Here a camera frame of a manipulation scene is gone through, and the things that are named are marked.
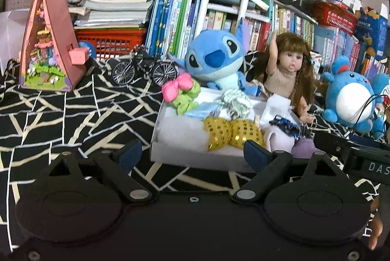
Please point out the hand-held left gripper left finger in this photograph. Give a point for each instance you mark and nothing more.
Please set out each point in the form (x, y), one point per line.
(129, 153)

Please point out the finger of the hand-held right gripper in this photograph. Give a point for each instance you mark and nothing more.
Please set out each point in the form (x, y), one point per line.
(332, 143)
(365, 141)

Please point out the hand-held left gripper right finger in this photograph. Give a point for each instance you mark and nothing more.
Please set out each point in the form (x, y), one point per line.
(257, 155)

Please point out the purple fluffy slipper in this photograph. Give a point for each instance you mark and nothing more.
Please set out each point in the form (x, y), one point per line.
(281, 139)

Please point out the navy floral cloth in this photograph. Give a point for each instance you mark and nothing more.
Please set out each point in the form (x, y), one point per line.
(286, 125)

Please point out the gold sequin bow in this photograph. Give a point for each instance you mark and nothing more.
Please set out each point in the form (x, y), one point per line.
(219, 130)

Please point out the green checked cloth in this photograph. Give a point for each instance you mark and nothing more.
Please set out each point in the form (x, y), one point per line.
(236, 102)

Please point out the white cardboard box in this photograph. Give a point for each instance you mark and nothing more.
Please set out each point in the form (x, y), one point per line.
(195, 161)

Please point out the light blue cloth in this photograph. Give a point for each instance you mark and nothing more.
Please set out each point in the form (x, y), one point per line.
(201, 111)

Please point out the pink green bow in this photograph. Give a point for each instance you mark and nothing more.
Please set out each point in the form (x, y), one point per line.
(186, 101)

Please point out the pink plush bow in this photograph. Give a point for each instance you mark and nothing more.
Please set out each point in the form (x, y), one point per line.
(176, 85)

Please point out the person's right hand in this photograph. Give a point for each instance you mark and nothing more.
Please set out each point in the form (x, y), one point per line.
(376, 227)

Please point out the blue round plush toy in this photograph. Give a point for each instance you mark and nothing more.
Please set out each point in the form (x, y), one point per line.
(347, 99)

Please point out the blue cat plush toy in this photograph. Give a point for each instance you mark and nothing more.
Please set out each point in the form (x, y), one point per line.
(382, 87)

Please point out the black patterned blanket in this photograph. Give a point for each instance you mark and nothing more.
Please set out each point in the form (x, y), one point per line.
(61, 114)

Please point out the brown-haired doll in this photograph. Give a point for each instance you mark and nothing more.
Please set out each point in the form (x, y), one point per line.
(283, 78)

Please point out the miniature bicycle model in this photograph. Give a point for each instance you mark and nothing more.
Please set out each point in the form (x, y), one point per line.
(137, 69)

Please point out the blue alien plush toy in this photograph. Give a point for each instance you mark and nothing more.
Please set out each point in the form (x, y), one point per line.
(213, 59)

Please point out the blue printed carton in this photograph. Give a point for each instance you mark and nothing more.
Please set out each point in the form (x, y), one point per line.
(370, 32)

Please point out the red plastic basket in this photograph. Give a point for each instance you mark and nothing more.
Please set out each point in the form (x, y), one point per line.
(335, 17)
(112, 43)

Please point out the blue round tin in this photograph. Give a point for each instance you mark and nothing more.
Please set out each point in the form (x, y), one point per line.
(87, 49)

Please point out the triangular miniature house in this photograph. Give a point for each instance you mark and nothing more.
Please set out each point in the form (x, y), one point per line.
(61, 41)

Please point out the row of upright books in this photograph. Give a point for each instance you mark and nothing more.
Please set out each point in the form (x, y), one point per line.
(176, 20)

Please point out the stack of flat books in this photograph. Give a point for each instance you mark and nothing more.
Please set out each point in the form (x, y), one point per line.
(115, 5)

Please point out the white translucent container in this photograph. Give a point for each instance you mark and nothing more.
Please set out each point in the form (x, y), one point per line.
(12, 38)

